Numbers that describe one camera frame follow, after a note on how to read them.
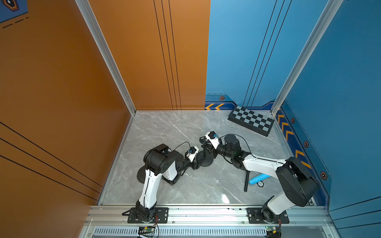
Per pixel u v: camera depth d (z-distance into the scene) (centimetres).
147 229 72
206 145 82
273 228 72
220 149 74
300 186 45
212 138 73
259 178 81
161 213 74
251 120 111
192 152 81
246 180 83
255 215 72
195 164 84
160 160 55
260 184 83
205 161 91
